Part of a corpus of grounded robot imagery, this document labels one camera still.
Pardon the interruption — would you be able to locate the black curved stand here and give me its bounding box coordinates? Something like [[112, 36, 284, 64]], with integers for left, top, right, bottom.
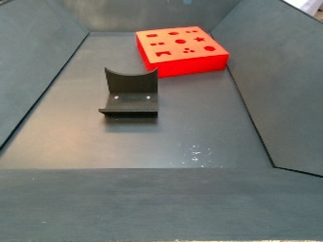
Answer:
[[99, 69, 159, 115]]

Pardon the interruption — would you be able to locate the red shape-sorting board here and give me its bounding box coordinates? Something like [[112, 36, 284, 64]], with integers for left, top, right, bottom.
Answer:
[[135, 26, 230, 78]]

